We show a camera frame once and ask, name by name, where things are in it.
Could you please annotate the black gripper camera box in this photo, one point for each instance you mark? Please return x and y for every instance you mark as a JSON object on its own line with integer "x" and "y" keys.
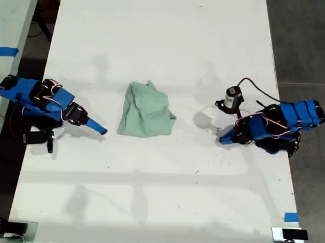
{"x": 232, "y": 100}
{"x": 35, "y": 137}

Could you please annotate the long blue tape strip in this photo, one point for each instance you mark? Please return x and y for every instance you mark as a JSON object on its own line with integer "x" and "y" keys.
{"x": 4, "y": 51}

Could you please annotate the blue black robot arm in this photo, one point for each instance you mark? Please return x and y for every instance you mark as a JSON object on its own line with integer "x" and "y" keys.
{"x": 24, "y": 92}
{"x": 301, "y": 113}

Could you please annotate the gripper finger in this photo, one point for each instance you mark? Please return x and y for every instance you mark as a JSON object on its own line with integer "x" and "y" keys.
{"x": 230, "y": 140}
{"x": 97, "y": 124}
{"x": 95, "y": 129}
{"x": 230, "y": 133}

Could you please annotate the pale green T-shirt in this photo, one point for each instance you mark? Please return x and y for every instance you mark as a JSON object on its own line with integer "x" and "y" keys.
{"x": 145, "y": 113}

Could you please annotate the black camera stalk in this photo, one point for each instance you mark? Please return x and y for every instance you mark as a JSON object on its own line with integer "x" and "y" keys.
{"x": 50, "y": 144}
{"x": 239, "y": 114}

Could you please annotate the metal table bracket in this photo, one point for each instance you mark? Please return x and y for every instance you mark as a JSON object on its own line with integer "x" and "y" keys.
{"x": 277, "y": 237}
{"x": 33, "y": 231}

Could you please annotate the short blue tape strip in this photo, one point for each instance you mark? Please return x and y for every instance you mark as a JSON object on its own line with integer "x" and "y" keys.
{"x": 291, "y": 217}

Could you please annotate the small black box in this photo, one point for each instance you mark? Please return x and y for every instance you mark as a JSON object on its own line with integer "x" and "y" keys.
{"x": 17, "y": 227}

